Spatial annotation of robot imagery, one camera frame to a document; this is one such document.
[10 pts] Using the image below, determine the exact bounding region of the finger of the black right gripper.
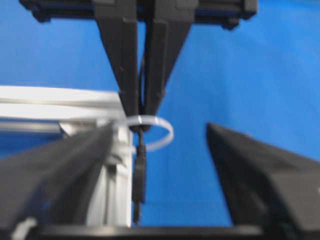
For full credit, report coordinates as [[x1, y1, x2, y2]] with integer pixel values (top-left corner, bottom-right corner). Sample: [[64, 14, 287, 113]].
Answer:
[[94, 0, 139, 117], [144, 0, 194, 116]]

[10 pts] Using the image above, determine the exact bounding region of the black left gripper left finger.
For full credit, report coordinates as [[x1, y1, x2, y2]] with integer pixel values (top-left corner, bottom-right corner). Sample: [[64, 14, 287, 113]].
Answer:
[[0, 124, 113, 240]]

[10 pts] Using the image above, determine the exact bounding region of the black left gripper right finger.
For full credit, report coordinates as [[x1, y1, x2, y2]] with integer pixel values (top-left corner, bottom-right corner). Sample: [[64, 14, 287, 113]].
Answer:
[[206, 123, 320, 240]]

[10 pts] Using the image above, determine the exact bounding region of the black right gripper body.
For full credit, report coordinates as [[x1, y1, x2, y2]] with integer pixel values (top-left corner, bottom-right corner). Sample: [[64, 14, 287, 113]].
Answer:
[[19, 0, 258, 30]]

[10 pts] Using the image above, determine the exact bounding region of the black wire with plug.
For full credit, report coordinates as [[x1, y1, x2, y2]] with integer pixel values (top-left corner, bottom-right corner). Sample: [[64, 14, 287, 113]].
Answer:
[[131, 19, 148, 225]]

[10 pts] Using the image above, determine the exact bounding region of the white zip tie loop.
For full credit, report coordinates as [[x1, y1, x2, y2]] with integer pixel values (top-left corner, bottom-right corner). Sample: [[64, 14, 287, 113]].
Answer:
[[112, 115, 175, 152]]

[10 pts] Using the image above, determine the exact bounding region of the silver aluminium extrusion frame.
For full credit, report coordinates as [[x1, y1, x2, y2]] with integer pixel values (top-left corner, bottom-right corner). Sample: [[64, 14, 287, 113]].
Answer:
[[0, 85, 132, 232]]

